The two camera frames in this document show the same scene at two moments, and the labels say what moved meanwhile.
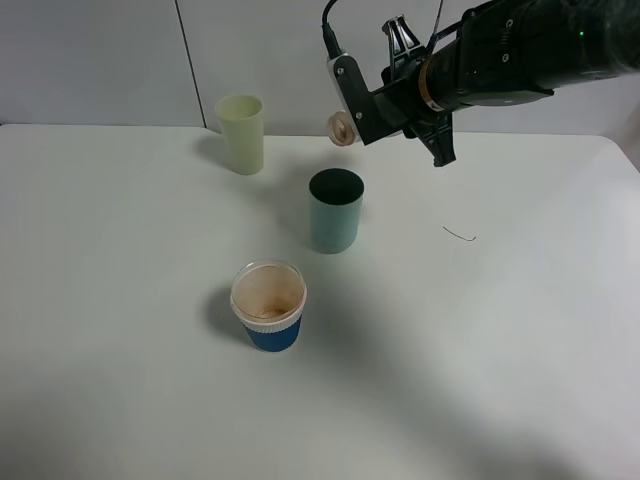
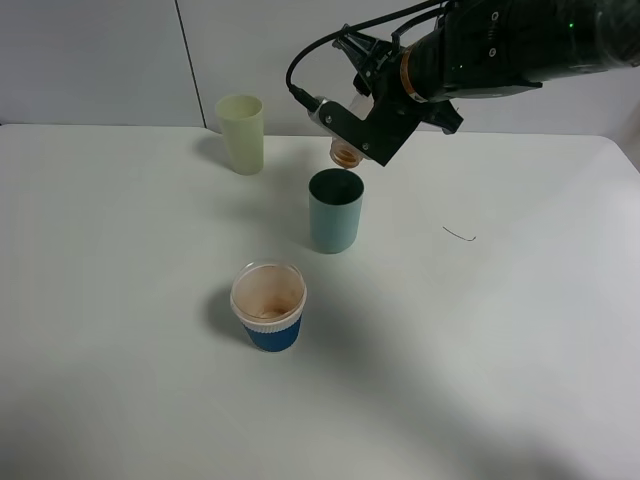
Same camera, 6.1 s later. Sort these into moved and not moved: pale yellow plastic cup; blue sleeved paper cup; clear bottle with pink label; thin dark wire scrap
Moved: clear bottle with pink label
Not moved: thin dark wire scrap; blue sleeved paper cup; pale yellow plastic cup
